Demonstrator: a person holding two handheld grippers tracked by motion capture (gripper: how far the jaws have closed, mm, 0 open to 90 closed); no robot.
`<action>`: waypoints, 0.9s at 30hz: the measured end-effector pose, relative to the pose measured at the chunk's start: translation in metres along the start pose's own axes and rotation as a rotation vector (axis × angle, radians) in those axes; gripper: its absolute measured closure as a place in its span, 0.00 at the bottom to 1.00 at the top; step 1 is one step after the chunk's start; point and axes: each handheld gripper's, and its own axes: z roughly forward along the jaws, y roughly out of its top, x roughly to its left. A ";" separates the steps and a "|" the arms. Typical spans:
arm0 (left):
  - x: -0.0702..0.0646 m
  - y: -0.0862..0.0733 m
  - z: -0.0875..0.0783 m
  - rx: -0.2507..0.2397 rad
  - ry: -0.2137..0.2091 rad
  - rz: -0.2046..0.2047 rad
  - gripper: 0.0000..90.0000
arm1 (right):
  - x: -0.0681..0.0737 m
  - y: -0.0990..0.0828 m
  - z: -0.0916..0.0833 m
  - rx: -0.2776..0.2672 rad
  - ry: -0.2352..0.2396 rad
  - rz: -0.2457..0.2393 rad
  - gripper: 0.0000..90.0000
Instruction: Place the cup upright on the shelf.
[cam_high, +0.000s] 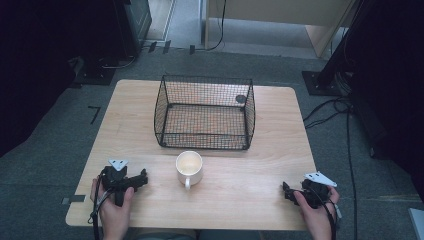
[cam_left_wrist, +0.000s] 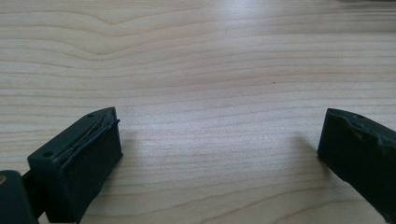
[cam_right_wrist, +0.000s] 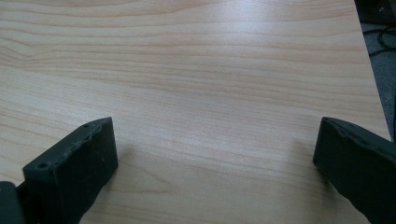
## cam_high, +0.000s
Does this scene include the long black floor cable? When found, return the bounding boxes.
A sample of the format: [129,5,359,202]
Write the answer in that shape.
[345,109,360,240]

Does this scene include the hanging black cable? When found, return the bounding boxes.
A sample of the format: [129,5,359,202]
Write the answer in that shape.
[194,0,228,53]

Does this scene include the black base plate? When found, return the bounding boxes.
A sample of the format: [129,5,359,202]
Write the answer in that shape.
[69,55,117,88]

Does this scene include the light wooden desk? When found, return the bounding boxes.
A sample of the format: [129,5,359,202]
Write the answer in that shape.
[202,0,356,58]

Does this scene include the person's right hand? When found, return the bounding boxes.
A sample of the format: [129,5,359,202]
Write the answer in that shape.
[293,185,341,234]

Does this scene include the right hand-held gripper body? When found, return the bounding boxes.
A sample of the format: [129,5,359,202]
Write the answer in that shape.
[291,171,338,210]

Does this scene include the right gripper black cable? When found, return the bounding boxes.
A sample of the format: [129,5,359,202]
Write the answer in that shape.
[308,188,338,240]

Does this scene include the white flat object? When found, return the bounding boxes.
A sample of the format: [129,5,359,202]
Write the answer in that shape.
[407,207,424,240]

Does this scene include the looped black floor cables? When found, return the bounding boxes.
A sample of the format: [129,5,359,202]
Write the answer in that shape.
[302,95,354,130]

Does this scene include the dark curtain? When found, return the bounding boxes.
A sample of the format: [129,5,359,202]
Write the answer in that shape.
[346,0,424,201]

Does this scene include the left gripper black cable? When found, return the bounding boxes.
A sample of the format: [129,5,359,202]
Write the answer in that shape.
[87,171,115,240]

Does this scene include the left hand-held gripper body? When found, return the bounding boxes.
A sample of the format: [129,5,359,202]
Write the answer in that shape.
[99,158,143,207]

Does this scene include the black cabinet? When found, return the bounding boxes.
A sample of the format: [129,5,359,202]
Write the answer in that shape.
[111,0,153,60]

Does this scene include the black metal stand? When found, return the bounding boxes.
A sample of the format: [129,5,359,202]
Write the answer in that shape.
[301,0,371,98]

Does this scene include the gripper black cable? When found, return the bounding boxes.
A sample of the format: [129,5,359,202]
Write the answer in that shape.
[308,188,338,240]
[87,171,115,240]

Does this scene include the black wire mesh basket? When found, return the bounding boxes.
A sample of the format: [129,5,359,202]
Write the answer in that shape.
[153,74,257,151]

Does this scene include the person's left hand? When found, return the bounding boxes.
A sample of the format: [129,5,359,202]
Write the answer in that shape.
[90,178,135,234]

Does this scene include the white ceramic cup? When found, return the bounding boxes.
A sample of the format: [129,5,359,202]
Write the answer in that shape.
[175,150,204,191]

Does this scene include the black curtain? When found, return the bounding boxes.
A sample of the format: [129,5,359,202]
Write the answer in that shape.
[0,0,118,158]

